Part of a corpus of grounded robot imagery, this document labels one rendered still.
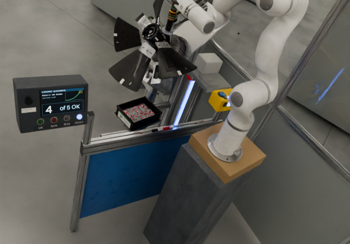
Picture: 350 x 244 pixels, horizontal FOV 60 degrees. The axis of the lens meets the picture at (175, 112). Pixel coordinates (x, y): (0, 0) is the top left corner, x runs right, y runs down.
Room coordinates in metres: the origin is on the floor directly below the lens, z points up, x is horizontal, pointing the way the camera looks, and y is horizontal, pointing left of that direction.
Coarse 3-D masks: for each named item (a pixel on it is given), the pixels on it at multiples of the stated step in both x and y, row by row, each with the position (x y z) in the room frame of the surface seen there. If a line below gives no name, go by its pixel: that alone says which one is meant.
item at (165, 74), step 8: (160, 48) 1.57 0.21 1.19; (168, 48) 1.60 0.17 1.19; (160, 56) 1.51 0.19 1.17; (168, 56) 1.53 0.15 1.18; (176, 56) 1.56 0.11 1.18; (160, 64) 1.46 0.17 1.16; (168, 64) 1.47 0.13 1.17; (176, 64) 1.49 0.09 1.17; (184, 64) 1.51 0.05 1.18; (192, 64) 1.53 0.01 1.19; (160, 72) 1.41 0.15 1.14; (168, 72) 1.42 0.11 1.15; (176, 72) 1.43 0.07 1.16; (184, 72) 1.44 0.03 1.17
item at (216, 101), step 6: (216, 90) 1.55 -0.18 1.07; (222, 90) 1.58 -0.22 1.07; (228, 90) 1.60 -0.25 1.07; (210, 96) 1.53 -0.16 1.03; (216, 96) 1.50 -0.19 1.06; (210, 102) 1.52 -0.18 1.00; (216, 102) 1.49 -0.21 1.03; (222, 102) 1.47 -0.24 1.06; (216, 108) 1.47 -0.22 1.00; (222, 108) 1.49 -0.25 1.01; (228, 108) 1.52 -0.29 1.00
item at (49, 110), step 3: (42, 105) 0.81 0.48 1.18; (45, 105) 0.82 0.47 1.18; (48, 105) 0.83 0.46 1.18; (51, 105) 0.83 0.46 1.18; (54, 105) 0.84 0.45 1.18; (42, 108) 0.81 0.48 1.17; (45, 108) 0.82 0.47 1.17; (48, 108) 0.83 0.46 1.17; (51, 108) 0.83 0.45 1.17; (54, 108) 0.84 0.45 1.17; (42, 111) 0.81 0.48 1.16; (45, 111) 0.81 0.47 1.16; (48, 111) 0.82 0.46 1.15; (51, 111) 0.83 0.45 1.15; (54, 111) 0.84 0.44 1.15; (42, 114) 0.80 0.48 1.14; (45, 114) 0.81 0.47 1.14; (48, 114) 0.82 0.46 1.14; (51, 114) 0.83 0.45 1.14
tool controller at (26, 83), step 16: (16, 80) 0.84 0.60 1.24; (32, 80) 0.86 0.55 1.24; (48, 80) 0.90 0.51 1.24; (64, 80) 0.93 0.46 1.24; (80, 80) 0.96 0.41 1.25; (16, 96) 0.78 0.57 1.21; (32, 96) 0.80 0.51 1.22; (48, 96) 0.84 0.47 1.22; (64, 96) 0.87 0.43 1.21; (80, 96) 0.91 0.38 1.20; (16, 112) 0.80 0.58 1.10; (32, 112) 0.79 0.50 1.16; (64, 112) 0.86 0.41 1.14; (80, 112) 0.90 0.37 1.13; (32, 128) 0.77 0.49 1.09; (48, 128) 0.81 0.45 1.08
